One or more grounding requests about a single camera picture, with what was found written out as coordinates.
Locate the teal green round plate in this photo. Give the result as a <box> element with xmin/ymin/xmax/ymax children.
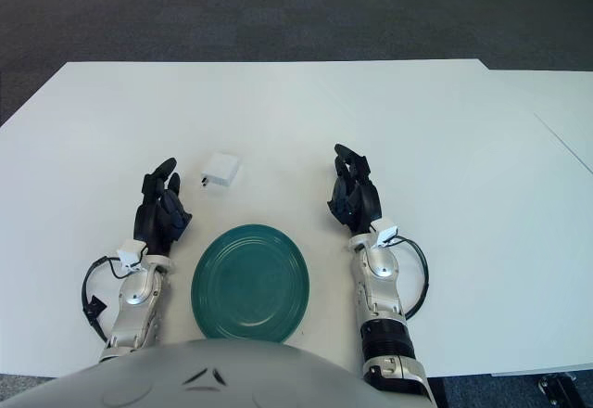
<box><xmin>191</xmin><ymin>223</ymin><xmax>311</xmax><ymax>345</ymax></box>

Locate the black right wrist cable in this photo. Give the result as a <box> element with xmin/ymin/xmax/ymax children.
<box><xmin>388</xmin><ymin>236</ymin><xmax>430</xmax><ymax>321</ymax></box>

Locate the white charger block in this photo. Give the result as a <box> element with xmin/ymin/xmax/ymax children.
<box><xmin>200</xmin><ymin>151</ymin><xmax>244</xmax><ymax>190</ymax></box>

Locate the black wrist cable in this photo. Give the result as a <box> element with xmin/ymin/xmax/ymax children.
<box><xmin>388</xmin><ymin>236</ymin><xmax>430</xmax><ymax>321</ymax></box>
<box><xmin>82</xmin><ymin>255</ymin><xmax>140</xmax><ymax>338</ymax></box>

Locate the black metal table foot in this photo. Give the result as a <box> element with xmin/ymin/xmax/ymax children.
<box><xmin>536</xmin><ymin>373</ymin><xmax>585</xmax><ymax>408</ymax></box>

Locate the grey robot torso shell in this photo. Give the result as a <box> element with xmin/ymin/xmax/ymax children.
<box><xmin>0</xmin><ymin>337</ymin><xmax>372</xmax><ymax>408</ymax></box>

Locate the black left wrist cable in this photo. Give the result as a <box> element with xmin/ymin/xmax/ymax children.
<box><xmin>82</xmin><ymin>255</ymin><xmax>140</xmax><ymax>338</ymax></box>

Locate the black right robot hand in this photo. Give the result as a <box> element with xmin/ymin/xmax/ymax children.
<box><xmin>326</xmin><ymin>143</ymin><xmax>384</xmax><ymax>236</ymax></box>

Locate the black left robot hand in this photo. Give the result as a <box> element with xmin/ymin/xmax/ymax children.
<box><xmin>133</xmin><ymin>157</ymin><xmax>194</xmax><ymax>257</ymax></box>

